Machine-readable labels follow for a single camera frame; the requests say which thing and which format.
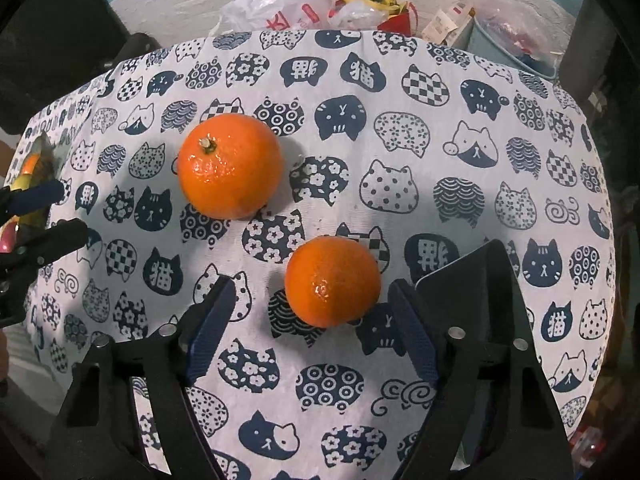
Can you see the paper cartons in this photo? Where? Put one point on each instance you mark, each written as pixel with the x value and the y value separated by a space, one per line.
pixel 447 17

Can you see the black office chair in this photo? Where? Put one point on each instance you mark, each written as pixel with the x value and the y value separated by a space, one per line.
pixel 55 60

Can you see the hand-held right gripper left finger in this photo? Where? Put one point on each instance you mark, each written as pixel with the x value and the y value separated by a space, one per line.
pixel 210 330

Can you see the dark pole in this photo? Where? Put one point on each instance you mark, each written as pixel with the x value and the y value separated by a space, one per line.
pixel 587 50

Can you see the green glass plate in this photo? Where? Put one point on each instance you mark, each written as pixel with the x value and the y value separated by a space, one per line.
pixel 50 160

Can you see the cat print tablecloth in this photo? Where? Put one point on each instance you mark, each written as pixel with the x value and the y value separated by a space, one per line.
pixel 400 185

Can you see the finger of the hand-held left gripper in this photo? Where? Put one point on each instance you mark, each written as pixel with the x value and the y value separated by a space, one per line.
pixel 35 196
pixel 55 240

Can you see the red bag with colourful items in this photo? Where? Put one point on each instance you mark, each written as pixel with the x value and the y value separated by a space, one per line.
pixel 380 10

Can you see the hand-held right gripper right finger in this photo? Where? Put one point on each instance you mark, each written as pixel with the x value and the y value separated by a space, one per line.
pixel 417 335

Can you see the teal bin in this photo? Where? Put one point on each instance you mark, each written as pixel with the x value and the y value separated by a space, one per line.
pixel 510 45

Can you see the white plastic bag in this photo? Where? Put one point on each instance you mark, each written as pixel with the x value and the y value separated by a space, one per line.
pixel 280 5

